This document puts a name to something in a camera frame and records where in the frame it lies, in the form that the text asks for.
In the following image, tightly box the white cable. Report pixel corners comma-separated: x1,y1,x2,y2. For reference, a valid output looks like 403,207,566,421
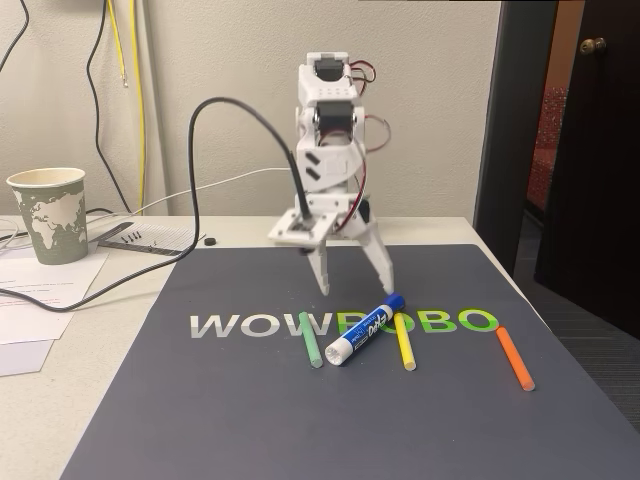
0,167,297,251

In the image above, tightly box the orange chalk stick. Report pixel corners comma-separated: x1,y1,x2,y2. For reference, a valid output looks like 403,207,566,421
495,325,536,392

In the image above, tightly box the dark grey door frame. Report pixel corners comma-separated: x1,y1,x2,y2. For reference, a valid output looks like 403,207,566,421
472,0,586,275

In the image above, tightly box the black wall cable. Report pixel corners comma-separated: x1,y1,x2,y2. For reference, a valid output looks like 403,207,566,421
87,0,134,214

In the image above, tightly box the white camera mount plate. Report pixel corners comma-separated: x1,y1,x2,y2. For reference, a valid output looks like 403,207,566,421
267,207,341,251

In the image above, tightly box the lined paper sheet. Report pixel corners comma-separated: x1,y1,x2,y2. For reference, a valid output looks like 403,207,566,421
87,214,209,257

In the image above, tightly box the yellow wire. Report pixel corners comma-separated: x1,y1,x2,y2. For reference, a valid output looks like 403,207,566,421
107,0,130,89

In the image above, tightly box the thin black cable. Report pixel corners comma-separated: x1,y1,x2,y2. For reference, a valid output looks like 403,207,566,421
0,0,30,71

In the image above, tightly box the dark wooden door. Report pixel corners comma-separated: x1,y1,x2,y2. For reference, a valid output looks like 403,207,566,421
534,0,640,341

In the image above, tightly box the green chalk stick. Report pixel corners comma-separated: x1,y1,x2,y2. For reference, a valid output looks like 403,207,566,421
298,310,325,370

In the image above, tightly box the grey WOWROBO mat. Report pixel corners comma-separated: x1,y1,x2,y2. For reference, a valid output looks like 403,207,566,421
59,243,640,480

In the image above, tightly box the yellow chalk stick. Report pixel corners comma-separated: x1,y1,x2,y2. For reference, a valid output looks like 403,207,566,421
393,312,418,372

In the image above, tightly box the white printed paper sheet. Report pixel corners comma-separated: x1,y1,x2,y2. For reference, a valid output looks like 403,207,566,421
0,244,111,312

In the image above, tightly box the blue Expo dry-erase marker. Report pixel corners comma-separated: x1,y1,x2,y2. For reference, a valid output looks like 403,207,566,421
324,291,406,368

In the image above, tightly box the black camera cable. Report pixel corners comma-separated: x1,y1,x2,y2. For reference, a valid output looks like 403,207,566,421
0,97,314,314

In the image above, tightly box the world map paper cup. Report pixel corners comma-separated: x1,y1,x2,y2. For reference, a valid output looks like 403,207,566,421
5,167,90,266

